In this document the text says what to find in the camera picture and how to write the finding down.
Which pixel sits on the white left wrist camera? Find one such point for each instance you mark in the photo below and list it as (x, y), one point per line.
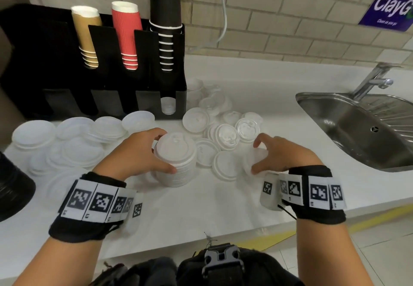
(137, 210)

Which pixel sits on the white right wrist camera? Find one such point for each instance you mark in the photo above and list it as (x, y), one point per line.
(267, 195)

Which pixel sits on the stack of gold paper cups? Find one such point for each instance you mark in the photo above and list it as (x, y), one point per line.
(85, 31)

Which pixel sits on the pile of white cup lids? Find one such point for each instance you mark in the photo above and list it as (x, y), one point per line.
(74, 147)

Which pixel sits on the person's right forearm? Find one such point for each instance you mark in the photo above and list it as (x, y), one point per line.
(326, 253)

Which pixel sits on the single white cup lid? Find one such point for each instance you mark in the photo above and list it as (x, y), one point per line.
(253, 158)

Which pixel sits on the marker wristband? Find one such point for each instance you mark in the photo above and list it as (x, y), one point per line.
(90, 202)
(309, 192)

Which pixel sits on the stack of black lids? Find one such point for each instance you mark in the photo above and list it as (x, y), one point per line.
(13, 192)

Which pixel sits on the black chest camera mount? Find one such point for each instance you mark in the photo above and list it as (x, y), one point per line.
(222, 260)

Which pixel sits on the person's right hand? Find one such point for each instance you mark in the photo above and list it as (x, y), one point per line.
(290, 156)

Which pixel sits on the steel sink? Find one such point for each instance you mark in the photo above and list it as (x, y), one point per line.
(348, 124)

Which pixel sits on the person's left hand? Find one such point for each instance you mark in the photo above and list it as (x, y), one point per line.
(132, 156)

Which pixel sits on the left marker wristband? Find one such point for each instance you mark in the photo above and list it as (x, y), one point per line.
(90, 202)

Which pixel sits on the purple wall sign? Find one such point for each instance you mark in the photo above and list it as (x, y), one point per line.
(390, 5)

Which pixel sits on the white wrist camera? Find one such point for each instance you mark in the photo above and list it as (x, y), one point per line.
(137, 210)
(267, 195)

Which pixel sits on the steel faucet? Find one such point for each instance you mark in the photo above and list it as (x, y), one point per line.
(368, 82)

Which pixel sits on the stack of red paper cups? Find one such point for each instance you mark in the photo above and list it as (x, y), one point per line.
(127, 31)

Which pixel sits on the right marker wristband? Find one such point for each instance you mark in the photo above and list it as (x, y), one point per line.
(309, 192)

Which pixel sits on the black cup and lid organizer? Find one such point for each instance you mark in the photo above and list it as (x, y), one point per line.
(38, 69)

